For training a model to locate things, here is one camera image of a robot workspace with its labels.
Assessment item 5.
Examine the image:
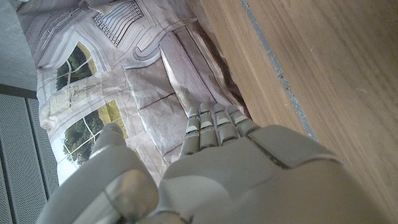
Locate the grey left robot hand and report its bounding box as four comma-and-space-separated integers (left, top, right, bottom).
35, 103, 393, 224

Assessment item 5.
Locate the grey tape outline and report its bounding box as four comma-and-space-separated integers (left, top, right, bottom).
238, 0, 318, 142

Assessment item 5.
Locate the printed living room backdrop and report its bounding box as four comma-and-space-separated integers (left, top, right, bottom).
17, 0, 253, 187

